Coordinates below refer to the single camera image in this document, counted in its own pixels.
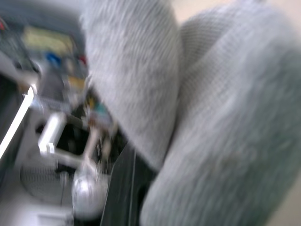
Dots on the silver round metal knob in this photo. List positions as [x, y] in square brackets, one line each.
[88, 195]

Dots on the grey ankle sock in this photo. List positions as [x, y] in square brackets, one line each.
[131, 70]
[223, 117]

